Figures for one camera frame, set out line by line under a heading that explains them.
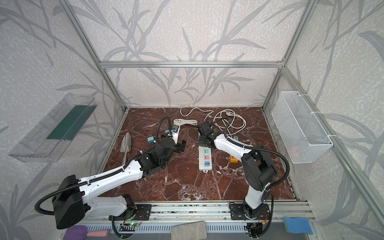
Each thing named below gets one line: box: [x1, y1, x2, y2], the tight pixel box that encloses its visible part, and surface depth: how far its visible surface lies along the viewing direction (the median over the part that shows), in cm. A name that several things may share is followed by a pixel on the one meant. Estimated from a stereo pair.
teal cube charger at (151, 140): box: [147, 136, 155, 145], surface depth 101 cm
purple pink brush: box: [63, 225, 111, 240], surface depth 69 cm
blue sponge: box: [283, 216, 314, 235], surface depth 70 cm
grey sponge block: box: [171, 221, 207, 240], surface depth 67 cm
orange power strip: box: [230, 155, 239, 163], surface depth 93 cm
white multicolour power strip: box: [198, 146, 212, 173], surface depth 91 cm
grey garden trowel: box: [120, 132, 132, 166], surface depth 98 cm
